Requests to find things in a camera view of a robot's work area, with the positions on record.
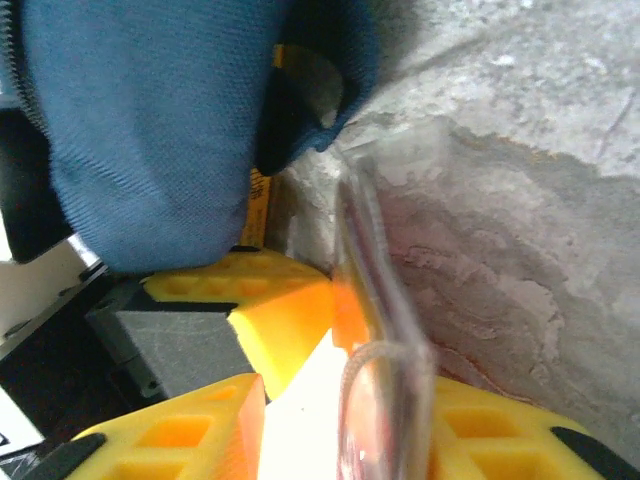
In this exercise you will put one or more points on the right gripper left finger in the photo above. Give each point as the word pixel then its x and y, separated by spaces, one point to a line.
pixel 225 440

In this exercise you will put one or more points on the white and blue tissue pack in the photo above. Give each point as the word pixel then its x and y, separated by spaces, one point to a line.
pixel 300 425

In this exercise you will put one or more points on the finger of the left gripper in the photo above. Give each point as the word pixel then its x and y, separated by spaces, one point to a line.
pixel 280 320

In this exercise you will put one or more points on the yellow book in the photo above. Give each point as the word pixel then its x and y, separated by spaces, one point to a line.
pixel 257 205

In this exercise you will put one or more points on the navy blue backpack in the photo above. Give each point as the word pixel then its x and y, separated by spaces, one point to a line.
pixel 150 150

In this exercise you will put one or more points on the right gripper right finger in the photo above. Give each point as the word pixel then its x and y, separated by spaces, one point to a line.
pixel 530 440

